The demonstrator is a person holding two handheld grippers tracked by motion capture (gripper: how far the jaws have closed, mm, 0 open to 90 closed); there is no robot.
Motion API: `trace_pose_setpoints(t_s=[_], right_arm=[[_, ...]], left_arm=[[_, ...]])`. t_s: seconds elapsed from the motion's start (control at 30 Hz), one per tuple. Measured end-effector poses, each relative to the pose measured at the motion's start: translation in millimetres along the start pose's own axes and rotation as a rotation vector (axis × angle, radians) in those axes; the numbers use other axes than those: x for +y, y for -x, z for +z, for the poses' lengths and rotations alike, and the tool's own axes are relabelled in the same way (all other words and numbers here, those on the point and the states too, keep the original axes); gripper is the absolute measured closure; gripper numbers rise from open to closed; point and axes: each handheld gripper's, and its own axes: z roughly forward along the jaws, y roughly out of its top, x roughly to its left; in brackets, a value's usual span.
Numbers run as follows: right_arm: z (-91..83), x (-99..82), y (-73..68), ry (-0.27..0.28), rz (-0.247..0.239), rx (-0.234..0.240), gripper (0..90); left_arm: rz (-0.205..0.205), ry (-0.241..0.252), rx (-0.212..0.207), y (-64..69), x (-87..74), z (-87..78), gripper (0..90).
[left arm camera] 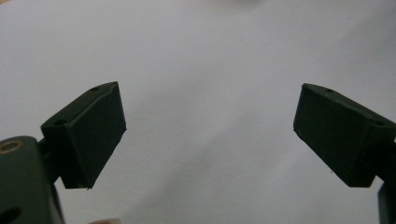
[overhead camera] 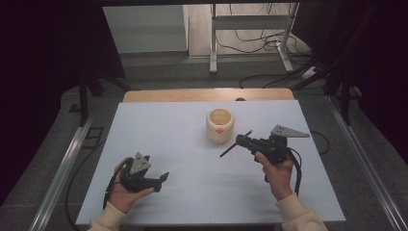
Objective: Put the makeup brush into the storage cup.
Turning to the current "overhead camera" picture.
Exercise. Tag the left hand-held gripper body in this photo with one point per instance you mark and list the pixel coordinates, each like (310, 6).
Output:
(134, 183)

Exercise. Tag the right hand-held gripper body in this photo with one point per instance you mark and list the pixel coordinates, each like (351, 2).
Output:
(272, 149)

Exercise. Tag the black pen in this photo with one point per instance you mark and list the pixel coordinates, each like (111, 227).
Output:
(228, 151)

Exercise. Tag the cream cup with orange dot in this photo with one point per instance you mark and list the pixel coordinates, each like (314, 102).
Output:
(219, 133)

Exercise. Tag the person's left hand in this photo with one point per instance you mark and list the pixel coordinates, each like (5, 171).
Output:
(123, 199)

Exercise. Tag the person's right hand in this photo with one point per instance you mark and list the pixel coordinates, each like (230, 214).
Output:
(279, 178)

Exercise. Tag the white table mat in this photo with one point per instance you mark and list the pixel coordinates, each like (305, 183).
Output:
(179, 144)

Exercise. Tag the wooden table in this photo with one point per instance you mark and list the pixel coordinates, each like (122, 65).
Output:
(192, 95)

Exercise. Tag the white power strip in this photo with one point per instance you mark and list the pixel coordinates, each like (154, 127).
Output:
(309, 72)

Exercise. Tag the black metal stand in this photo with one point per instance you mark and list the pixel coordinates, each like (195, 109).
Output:
(344, 96)
(84, 96)

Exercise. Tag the white cabinet panel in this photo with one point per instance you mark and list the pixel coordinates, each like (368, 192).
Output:
(144, 29)

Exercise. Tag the dark curtain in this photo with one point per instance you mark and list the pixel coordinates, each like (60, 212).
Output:
(38, 64)
(378, 64)

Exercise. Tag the black floor bracket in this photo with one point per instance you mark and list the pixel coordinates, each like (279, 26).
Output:
(93, 137)

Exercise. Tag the aluminium rail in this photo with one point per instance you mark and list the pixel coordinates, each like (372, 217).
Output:
(61, 173)
(365, 163)

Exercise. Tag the white metal desk frame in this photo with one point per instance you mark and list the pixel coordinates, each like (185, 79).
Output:
(247, 22)

